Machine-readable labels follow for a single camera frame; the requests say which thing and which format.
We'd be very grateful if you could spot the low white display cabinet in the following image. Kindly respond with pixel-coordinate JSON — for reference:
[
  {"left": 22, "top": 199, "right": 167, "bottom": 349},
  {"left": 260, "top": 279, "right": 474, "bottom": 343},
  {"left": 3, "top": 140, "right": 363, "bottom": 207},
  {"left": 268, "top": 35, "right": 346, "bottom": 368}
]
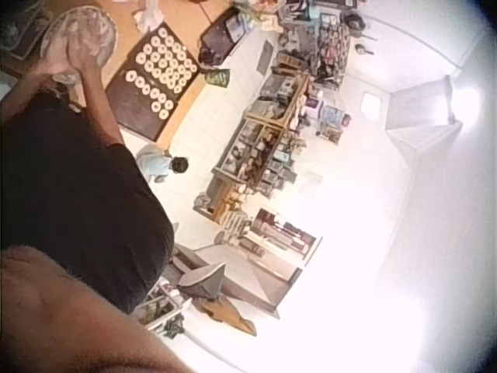
[{"left": 238, "top": 207, "right": 324, "bottom": 268}]

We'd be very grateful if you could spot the gray floor mat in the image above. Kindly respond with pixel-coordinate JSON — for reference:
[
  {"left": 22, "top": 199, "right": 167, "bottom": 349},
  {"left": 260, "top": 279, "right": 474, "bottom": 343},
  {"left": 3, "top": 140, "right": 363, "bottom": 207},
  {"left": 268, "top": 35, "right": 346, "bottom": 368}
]
[{"left": 255, "top": 40, "right": 276, "bottom": 75}]

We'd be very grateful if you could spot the blue water container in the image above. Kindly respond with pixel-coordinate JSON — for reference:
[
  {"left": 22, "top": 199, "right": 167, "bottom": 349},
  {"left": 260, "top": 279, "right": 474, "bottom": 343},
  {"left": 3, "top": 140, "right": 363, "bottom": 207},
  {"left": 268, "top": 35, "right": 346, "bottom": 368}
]
[{"left": 319, "top": 103, "right": 353, "bottom": 131}]

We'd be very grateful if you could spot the large black frying pan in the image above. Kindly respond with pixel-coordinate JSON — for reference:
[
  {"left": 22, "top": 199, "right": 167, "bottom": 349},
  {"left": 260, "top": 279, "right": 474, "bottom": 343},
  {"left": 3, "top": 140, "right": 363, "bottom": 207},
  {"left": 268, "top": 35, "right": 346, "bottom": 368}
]
[{"left": 340, "top": 10, "right": 380, "bottom": 42}]

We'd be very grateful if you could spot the green packet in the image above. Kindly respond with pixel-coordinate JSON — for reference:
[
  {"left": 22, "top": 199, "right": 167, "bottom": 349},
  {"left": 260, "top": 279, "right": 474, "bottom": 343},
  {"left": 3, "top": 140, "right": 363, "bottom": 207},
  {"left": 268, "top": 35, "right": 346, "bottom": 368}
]
[{"left": 204, "top": 68, "right": 231, "bottom": 87}]

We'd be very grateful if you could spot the white crate with greens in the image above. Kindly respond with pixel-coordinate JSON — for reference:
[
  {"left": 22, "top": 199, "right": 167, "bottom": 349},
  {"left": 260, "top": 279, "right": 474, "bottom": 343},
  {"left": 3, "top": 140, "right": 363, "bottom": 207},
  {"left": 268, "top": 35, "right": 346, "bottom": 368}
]
[{"left": 134, "top": 282, "right": 192, "bottom": 338}]

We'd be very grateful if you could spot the white crumpled cloth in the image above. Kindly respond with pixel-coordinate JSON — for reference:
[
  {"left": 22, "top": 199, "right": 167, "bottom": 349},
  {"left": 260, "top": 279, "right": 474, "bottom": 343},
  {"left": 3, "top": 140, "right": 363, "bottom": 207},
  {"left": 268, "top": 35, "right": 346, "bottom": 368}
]
[{"left": 132, "top": 0, "right": 167, "bottom": 33}]

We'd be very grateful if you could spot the wooden shelf of goods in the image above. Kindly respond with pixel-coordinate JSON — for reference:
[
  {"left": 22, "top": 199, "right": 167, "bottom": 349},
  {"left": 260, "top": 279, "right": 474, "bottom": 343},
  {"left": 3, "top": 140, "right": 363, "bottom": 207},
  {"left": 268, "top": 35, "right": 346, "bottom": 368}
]
[{"left": 192, "top": 72, "right": 312, "bottom": 225}]

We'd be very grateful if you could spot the person's right hand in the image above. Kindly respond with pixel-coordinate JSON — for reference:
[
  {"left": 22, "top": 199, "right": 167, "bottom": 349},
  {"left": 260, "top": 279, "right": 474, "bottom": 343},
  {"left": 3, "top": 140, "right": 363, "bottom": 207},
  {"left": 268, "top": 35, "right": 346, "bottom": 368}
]
[{"left": 68, "top": 37, "right": 104, "bottom": 73}]

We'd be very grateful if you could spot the gray range hood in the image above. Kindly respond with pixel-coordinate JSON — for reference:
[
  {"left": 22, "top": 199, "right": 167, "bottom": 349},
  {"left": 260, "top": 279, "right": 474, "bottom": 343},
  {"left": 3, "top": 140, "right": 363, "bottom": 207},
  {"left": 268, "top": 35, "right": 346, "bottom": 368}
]
[{"left": 385, "top": 75, "right": 464, "bottom": 157}]

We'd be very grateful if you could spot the brown wooden board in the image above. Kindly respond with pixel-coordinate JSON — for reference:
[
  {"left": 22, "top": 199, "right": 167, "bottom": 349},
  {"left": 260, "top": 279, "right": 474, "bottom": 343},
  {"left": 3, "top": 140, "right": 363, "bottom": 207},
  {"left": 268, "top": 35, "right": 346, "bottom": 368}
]
[{"left": 193, "top": 296, "right": 258, "bottom": 337}]

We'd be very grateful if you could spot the black baking tray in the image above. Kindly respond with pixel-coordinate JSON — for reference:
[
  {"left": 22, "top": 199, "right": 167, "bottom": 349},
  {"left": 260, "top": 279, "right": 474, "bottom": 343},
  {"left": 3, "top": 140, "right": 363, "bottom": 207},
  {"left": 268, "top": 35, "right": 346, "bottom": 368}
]
[
  {"left": 124, "top": 21, "right": 202, "bottom": 103},
  {"left": 104, "top": 68, "right": 180, "bottom": 143}
]

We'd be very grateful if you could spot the person's left hand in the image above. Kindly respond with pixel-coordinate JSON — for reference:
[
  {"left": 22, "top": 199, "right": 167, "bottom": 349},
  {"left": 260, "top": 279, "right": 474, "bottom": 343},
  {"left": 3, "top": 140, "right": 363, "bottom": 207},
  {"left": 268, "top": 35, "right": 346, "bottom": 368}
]
[{"left": 45, "top": 38, "right": 74, "bottom": 75}]

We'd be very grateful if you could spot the dark gray tray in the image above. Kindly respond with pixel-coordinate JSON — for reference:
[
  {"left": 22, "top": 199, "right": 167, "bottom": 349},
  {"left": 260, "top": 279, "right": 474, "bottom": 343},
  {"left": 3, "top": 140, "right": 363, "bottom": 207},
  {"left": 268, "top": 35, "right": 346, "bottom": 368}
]
[{"left": 0, "top": 7, "right": 52, "bottom": 61}]

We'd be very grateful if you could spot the gray folded cover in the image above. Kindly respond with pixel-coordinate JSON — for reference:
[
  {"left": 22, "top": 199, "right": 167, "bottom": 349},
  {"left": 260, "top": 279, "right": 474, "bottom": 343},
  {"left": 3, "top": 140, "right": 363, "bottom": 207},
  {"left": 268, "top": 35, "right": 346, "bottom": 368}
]
[{"left": 176, "top": 261, "right": 228, "bottom": 301}]

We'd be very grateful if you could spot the tall rack of packaged goods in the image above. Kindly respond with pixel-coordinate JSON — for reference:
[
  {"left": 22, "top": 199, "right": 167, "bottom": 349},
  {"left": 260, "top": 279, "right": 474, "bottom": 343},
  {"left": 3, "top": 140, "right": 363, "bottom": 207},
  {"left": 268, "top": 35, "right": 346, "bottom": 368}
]
[{"left": 271, "top": 0, "right": 353, "bottom": 85}]

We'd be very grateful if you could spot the group of white dough rings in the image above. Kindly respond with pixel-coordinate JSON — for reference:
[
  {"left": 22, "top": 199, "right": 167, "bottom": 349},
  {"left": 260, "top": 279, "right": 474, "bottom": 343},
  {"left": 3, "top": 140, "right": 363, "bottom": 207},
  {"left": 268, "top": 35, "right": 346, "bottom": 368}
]
[{"left": 123, "top": 26, "right": 199, "bottom": 120}]

